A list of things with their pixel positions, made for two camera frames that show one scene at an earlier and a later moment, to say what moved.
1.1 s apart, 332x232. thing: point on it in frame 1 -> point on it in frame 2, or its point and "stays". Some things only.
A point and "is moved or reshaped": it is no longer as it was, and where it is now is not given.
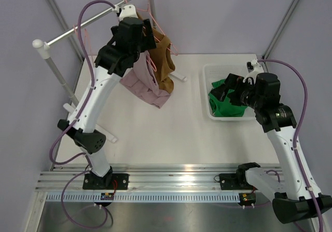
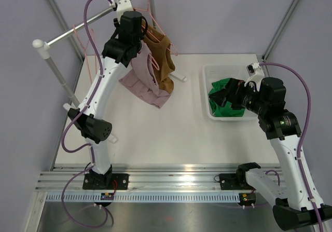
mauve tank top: [141, 80] stays
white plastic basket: [213, 72] stays
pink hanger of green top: [87, 39] is moved or reshaped
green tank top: [225, 108] stays
